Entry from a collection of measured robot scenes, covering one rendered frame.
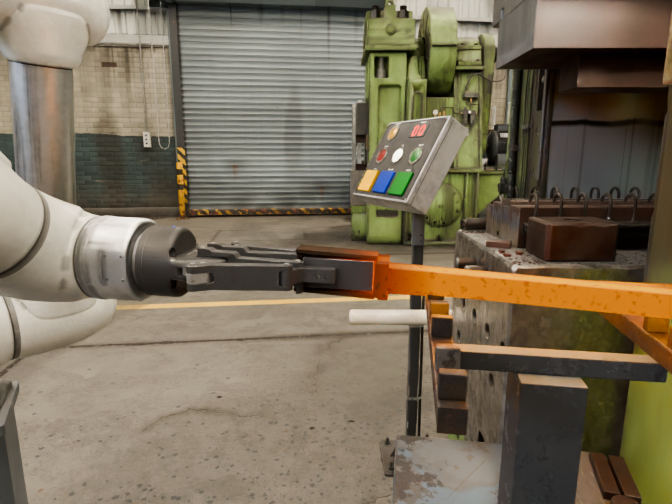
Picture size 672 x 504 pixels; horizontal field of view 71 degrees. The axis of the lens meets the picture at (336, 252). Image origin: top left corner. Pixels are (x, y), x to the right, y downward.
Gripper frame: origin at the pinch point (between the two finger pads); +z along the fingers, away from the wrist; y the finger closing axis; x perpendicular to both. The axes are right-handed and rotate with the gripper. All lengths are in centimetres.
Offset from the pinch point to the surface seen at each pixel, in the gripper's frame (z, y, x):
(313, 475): -19, -95, -98
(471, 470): 17.3, -12.7, -30.2
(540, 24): 28, -45, 34
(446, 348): 10.0, 10.0, -3.3
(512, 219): 28, -49, 0
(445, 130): 17, -94, 19
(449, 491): 13.9, -8.1, -30.2
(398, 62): -4, -544, 119
